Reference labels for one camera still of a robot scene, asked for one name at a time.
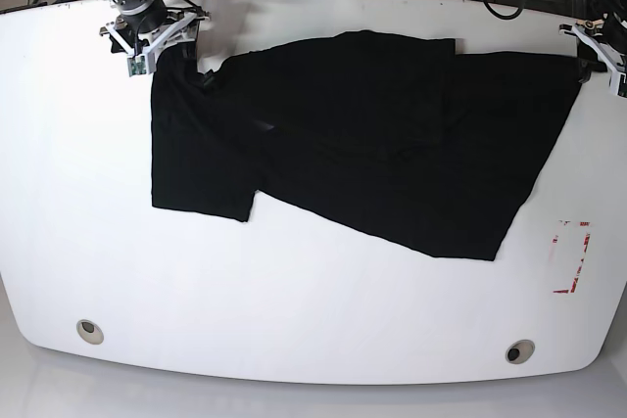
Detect right table grommet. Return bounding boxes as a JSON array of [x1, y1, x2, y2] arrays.
[[506, 339, 535, 365]]

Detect table grommet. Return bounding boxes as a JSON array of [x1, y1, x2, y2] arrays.
[[506, 339, 535, 365], [76, 319, 104, 346]]

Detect black graphic t-shirt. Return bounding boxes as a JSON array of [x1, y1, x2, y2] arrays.
[[151, 30, 581, 261]]

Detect left table grommet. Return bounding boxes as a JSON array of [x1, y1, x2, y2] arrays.
[[76, 319, 104, 346]]

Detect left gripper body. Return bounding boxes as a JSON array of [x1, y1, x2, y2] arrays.
[[558, 20, 626, 95]]

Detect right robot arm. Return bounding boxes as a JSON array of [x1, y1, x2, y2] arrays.
[[99, 0, 209, 76]]

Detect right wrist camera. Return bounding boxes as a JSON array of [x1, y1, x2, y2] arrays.
[[126, 53, 156, 77]]

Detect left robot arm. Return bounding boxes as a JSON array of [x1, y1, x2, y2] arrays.
[[558, 0, 626, 98]]

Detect red tape marking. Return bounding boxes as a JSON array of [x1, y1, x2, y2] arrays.
[[547, 220, 592, 295]]

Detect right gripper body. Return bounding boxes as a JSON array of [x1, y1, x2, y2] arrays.
[[99, 7, 211, 57]]

